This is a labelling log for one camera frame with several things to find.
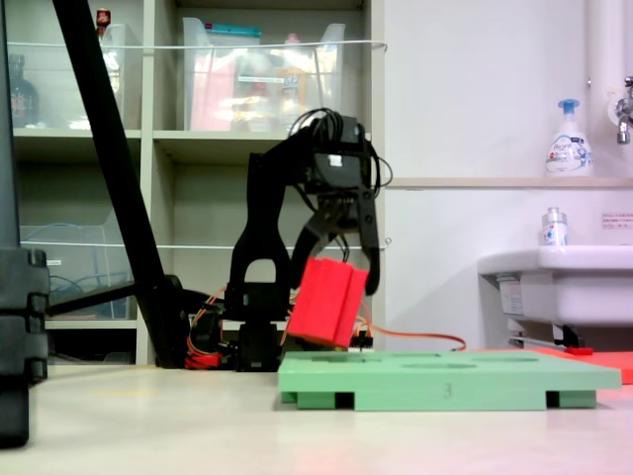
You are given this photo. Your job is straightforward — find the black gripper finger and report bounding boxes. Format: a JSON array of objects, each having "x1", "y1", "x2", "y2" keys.
[
  {"x1": 289, "y1": 196, "x2": 359, "y2": 294},
  {"x1": 355, "y1": 185, "x2": 383, "y2": 298}
]

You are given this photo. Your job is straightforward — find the red cross columnar block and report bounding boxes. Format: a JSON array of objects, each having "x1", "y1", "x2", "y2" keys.
[{"x1": 286, "y1": 255, "x2": 370, "y2": 349}]

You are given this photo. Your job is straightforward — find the orange flat block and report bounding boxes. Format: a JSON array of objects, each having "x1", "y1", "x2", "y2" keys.
[{"x1": 536, "y1": 345, "x2": 633, "y2": 386}]

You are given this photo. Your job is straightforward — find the yellow labelled bottle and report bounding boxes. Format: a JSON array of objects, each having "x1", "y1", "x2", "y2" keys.
[{"x1": 275, "y1": 33, "x2": 312, "y2": 131}]

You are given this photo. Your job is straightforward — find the large clear storage bin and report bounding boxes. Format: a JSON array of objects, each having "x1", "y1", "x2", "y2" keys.
[{"x1": 181, "y1": 16, "x2": 347, "y2": 134}]

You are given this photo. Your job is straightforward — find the pink flat pack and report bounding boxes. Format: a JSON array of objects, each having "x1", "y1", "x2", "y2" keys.
[{"x1": 189, "y1": 52, "x2": 237, "y2": 133}]

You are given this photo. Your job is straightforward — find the sink sticker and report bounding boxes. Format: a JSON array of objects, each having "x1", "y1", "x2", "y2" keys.
[{"x1": 497, "y1": 275, "x2": 526, "y2": 318}]

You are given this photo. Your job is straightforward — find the green shape sorting board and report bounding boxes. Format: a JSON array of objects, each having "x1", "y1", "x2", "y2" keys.
[{"x1": 276, "y1": 349, "x2": 623, "y2": 413}]

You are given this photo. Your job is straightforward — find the red base clamp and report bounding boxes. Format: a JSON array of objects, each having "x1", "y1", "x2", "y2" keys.
[{"x1": 184, "y1": 348, "x2": 223, "y2": 371}]

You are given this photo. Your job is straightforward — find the teal box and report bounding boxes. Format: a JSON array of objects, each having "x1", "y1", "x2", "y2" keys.
[{"x1": 204, "y1": 23, "x2": 262, "y2": 47}]

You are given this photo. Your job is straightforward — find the small clear bottle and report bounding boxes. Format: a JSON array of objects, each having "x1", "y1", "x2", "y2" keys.
[{"x1": 540, "y1": 206, "x2": 571, "y2": 247}]

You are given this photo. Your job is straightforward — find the beige shelf unit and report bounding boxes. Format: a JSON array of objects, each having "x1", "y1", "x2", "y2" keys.
[{"x1": 0, "y1": 0, "x2": 388, "y2": 367}]

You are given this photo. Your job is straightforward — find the white sink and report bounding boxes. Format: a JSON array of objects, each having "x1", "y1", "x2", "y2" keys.
[{"x1": 476, "y1": 243, "x2": 633, "y2": 329}]

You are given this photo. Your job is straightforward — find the white soap pump bottle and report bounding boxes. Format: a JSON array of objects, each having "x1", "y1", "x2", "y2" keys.
[{"x1": 544, "y1": 98, "x2": 595, "y2": 178}]

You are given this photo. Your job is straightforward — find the black tripod leg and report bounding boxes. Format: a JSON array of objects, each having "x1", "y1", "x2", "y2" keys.
[{"x1": 46, "y1": 0, "x2": 195, "y2": 370}]

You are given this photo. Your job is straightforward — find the narrow clear storage bin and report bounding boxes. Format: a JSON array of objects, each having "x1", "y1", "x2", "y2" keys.
[{"x1": 98, "y1": 22, "x2": 145, "y2": 131}]

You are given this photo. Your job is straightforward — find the metal faucet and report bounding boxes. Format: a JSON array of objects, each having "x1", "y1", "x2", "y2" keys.
[{"x1": 611, "y1": 75, "x2": 633, "y2": 146}]

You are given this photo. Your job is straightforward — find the notched black stack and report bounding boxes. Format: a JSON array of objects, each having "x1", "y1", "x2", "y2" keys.
[{"x1": 0, "y1": 245, "x2": 51, "y2": 450}]

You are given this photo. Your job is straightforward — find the dark round bottle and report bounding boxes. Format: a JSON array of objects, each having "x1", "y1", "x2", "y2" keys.
[{"x1": 6, "y1": 52, "x2": 42, "y2": 129}]

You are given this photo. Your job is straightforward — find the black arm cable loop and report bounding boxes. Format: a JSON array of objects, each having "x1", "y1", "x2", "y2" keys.
[{"x1": 288, "y1": 107, "x2": 395, "y2": 192}]

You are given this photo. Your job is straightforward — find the thin orange wire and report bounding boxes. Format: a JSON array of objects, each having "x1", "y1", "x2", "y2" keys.
[{"x1": 359, "y1": 322, "x2": 469, "y2": 353}]

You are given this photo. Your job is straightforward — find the white cord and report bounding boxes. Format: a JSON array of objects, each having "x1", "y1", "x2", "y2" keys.
[
  {"x1": 19, "y1": 237, "x2": 393, "y2": 250},
  {"x1": 6, "y1": 39, "x2": 391, "y2": 52}
]

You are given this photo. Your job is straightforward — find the clear bin with blue cables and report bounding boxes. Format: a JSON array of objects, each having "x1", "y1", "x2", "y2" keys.
[{"x1": 18, "y1": 223, "x2": 138, "y2": 322}]

